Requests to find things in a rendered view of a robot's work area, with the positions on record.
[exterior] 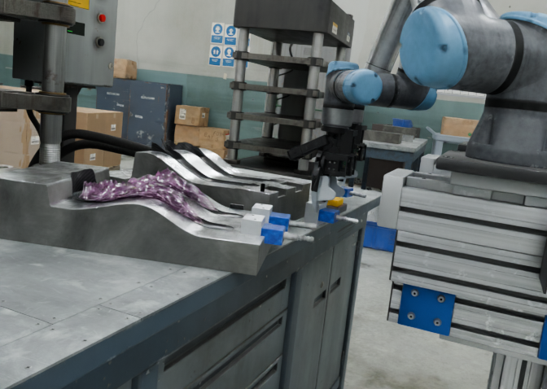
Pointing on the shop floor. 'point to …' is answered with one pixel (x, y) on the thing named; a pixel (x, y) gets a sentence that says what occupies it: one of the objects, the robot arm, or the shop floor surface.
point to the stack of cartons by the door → (199, 129)
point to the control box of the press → (86, 6)
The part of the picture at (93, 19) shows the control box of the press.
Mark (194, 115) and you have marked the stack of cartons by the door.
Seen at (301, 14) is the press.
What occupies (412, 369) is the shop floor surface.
